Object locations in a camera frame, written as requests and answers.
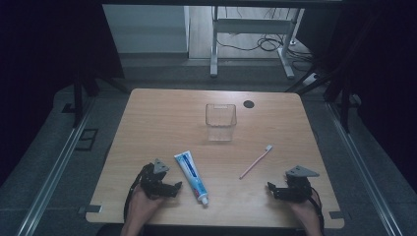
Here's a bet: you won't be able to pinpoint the blue white toothpaste tube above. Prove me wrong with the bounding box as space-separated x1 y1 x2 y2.
173 149 209 207

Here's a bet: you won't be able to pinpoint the black metal stand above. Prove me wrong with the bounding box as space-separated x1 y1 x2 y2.
284 65 352 134
72 63 131 129

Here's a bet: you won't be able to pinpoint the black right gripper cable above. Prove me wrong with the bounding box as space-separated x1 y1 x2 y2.
309 186 327 236

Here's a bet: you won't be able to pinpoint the pink toothbrush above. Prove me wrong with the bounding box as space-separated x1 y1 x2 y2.
238 144 273 180

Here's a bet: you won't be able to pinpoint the white metal desk frame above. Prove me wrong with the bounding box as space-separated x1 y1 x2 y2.
209 5 305 81

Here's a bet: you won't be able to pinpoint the metal floor rail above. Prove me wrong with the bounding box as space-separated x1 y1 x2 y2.
327 101 405 236
15 97 96 236

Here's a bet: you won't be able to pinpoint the person's left hand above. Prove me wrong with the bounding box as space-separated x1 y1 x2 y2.
125 184 165 226

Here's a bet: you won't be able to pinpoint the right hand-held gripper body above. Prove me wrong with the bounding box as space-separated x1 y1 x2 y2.
284 164 321 203

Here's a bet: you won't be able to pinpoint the clear plastic container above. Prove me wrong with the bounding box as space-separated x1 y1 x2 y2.
205 103 238 143

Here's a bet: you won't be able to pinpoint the person's right hand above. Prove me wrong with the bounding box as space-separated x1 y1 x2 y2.
289 191 323 229

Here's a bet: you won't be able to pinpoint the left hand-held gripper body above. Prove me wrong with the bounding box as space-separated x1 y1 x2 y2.
139 158 171 201

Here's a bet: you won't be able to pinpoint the white power strip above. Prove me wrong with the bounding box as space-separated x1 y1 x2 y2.
302 73 320 87

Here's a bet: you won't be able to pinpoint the dark curtain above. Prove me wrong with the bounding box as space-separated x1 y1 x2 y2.
0 0 126 188
296 0 417 195

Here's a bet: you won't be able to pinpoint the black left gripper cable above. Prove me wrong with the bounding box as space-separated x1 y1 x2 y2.
123 163 152 222

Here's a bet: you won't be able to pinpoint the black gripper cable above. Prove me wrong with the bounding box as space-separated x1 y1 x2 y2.
309 186 327 236
123 163 152 222

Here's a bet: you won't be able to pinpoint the black floor cables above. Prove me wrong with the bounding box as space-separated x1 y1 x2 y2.
215 8 316 72

